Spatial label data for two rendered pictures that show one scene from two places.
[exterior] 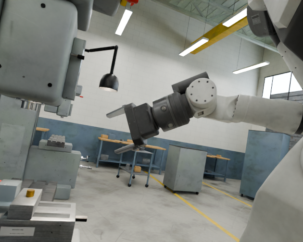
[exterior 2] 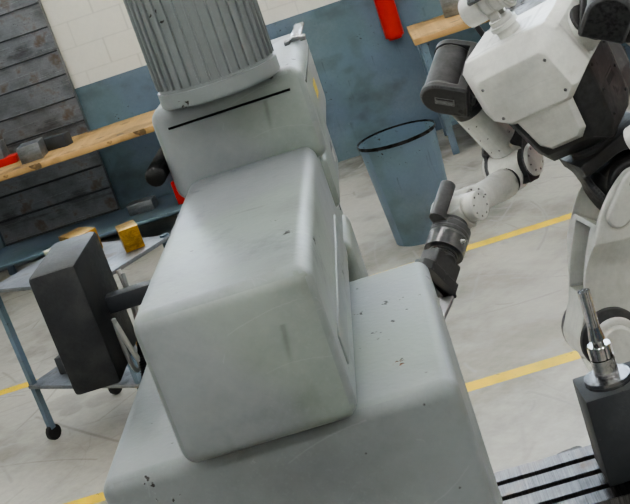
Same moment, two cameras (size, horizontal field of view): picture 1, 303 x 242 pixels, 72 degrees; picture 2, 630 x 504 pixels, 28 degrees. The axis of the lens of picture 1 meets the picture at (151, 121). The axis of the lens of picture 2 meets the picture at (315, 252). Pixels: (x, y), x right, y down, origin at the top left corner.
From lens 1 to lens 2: 2.61 m
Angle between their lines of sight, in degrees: 67
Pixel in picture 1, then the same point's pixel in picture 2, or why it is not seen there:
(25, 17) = not seen: hidden behind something
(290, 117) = (514, 187)
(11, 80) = not seen: hidden behind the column
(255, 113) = (498, 198)
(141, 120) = (448, 268)
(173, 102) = (464, 229)
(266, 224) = (597, 260)
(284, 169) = (602, 229)
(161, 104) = (458, 239)
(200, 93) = (481, 208)
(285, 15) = (557, 145)
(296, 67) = (488, 138)
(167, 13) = not seen: outside the picture
